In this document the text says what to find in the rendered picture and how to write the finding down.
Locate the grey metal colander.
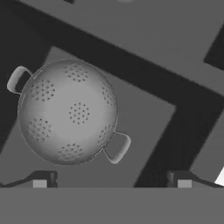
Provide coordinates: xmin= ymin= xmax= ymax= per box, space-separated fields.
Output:
xmin=6 ymin=58 xmax=132 ymax=166

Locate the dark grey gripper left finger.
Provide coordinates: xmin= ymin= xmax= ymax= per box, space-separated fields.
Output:
xmin=0 ymin=170 xmax=59 ymax=188

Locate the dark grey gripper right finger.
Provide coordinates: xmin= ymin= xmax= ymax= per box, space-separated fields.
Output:
xmin=166 ymin=170 xmax=224 ymax=188

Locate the dark grey sink basin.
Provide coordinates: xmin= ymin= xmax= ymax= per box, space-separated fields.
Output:
xmin=0 ymin=0 xmax=224 ymax=188

